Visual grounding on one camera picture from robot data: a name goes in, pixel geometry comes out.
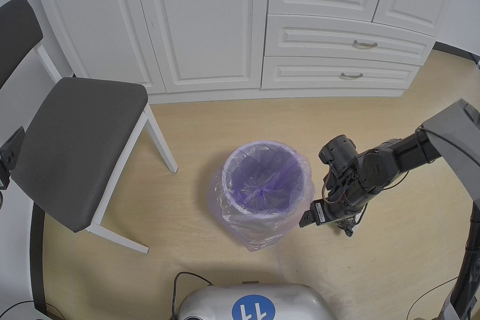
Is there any crumpled black plastic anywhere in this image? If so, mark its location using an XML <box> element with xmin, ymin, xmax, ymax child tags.
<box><xmin>335</xmin><ymin>217</ymin><xmax>357</xmax><ymax>238</ymax></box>

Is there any purple plastic bag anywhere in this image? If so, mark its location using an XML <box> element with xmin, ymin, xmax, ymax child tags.
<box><xmin>207</xmin><ymin>140</ymin><xmax>316</xmax><ymax>253</ymax></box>

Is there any dark grey white-legged chair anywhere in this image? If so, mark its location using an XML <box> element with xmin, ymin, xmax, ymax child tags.
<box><xmin>0</xmin><ymin>0</ymin><xmax>179</xmax><ymax>255</ymax></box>

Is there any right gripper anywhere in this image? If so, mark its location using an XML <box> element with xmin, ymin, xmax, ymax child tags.
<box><xmin>299</xmin><ymin>198</ymin><xmax>366</xmax><ymax>229</ymax></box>

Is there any white wardrobe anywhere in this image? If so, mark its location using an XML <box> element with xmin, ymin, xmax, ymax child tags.
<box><xmin>27</xmin><ymin>0</ymin><xmax>460</xmax><ymax>105</ymax></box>

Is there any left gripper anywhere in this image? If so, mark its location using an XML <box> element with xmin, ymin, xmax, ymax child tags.
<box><xmin>0</xmin><ymin>125</ymin><xmax>26</xmax><ymax>193</ymax></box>

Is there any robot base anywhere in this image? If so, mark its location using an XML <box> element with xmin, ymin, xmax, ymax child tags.
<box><xmin>179</xmin><ymin>280</ymin><xmax>336</xmax><ymax>320</ymax></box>

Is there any thin black cable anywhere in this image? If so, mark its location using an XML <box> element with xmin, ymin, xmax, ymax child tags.
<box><xmin>407</xmin><ymin>276</ymin><xmax>462</xmax><ymax>320</ymax></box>
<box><xmin>0</xmin><ymin>299</ymin><xmax>70</xmax><ymax>320</ymax></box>

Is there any white trash bin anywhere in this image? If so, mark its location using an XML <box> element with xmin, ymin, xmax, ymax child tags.
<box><xmin>221</xmin><ymin>141</ymin><xmax>308</xmax><ymax>233</ymax></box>

